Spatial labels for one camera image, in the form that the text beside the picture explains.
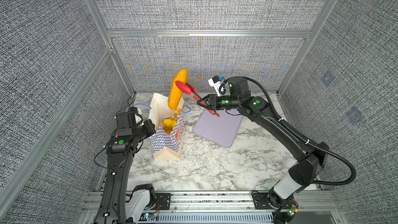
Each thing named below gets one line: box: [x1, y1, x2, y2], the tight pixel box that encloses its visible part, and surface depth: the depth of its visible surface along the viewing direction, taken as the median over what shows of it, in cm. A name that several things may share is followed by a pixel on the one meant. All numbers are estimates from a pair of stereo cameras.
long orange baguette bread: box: [167, 68, 188, 111], surface depth 72 cm
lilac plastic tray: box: [192, 108, 244, 148], surface depth 99 cm
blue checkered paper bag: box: [148, 92, 185, 161], surface depth 80 cm
